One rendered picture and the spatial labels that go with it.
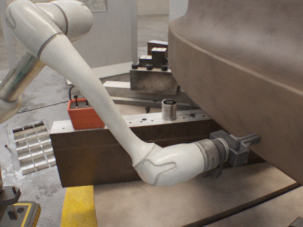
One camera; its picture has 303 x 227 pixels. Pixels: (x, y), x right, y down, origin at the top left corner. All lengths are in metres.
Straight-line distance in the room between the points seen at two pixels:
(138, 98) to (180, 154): 1.87
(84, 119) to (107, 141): 0.18
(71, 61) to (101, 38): 3.66
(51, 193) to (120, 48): 3.08
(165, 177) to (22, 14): 0.57
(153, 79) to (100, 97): 1.64
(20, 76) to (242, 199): 1.27
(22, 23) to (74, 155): 0.87
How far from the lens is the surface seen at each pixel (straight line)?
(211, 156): 0.72
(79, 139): 1.37
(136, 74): 2.34
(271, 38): 0.97
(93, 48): 4.32
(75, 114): 1.31
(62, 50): 0.69
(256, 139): 0.86
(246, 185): 1.62
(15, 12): 0.77
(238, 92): 0.92
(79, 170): 1.49
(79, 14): 0.85
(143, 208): 1.40
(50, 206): 1.95
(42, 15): 0.75
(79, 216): 1.83
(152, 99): 2.47
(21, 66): 1.03
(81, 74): 0.68
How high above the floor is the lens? 1.34
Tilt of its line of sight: 26 degrees down
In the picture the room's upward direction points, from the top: straight up
